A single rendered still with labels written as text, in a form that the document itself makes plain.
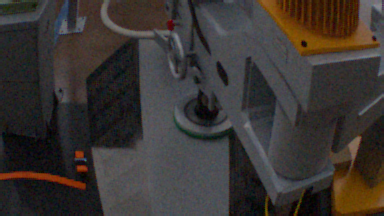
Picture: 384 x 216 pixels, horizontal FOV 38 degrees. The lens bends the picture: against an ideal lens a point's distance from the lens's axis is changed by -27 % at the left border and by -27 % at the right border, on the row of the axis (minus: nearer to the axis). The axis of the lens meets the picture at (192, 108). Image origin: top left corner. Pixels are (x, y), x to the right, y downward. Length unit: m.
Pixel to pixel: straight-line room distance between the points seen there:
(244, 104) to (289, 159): 0.27
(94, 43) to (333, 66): 3.07
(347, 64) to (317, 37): 0.09
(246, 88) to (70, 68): 2.41
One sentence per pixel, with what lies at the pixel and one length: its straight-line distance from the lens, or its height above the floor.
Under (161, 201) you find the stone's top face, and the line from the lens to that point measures 2.20.
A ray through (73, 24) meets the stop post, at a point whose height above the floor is 0.04.
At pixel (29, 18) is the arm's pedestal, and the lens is 3.16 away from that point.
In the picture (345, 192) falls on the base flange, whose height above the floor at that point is 0.78.
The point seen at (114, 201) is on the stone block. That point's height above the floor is 0.71.
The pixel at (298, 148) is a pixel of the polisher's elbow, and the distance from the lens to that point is 1.63.
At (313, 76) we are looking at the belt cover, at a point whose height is 1.69.
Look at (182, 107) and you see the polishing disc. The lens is 2.48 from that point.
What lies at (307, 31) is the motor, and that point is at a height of 1.73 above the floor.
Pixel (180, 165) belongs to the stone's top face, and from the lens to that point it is 2.32.
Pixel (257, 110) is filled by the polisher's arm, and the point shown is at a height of 1.29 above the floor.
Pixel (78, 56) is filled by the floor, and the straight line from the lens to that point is 4.21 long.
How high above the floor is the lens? 2.49
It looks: 41 degrees down
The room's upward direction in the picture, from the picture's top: 3 degrees clockwise
